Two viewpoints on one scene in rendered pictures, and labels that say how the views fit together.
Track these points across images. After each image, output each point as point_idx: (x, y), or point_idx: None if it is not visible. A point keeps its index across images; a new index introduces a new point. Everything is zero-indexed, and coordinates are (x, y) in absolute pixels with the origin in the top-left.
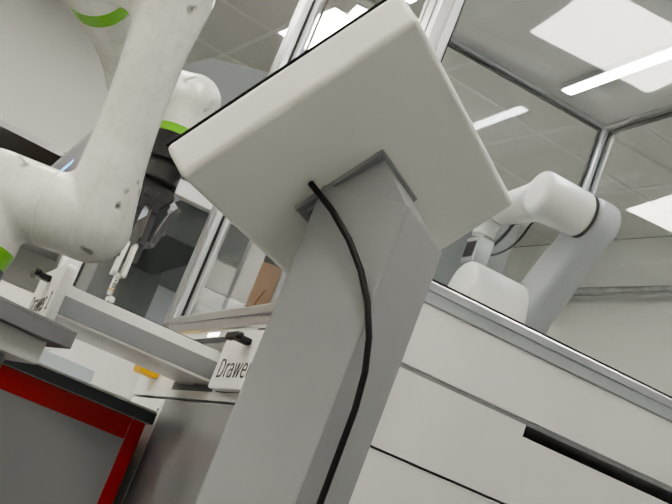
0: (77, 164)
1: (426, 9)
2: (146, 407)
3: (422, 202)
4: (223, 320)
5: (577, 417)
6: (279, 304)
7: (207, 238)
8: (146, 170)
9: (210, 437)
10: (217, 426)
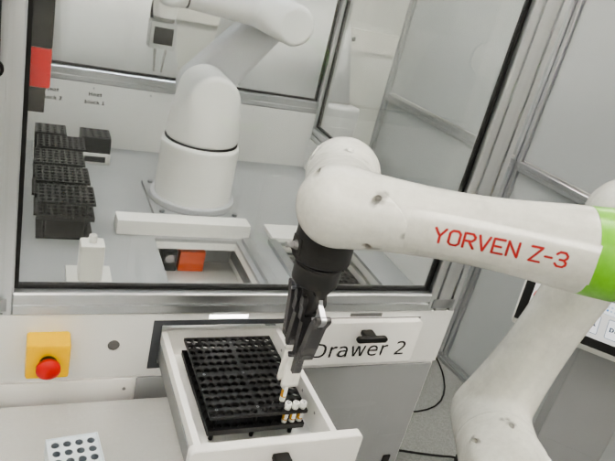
0: (532, 403)
1: (528, 54)
2: (168, 404)
3: None
4: (239, 302)
5: None
6: None
7: (18, 183)
8: (333, 287)
9: (318, 390)
10: (326, 381)
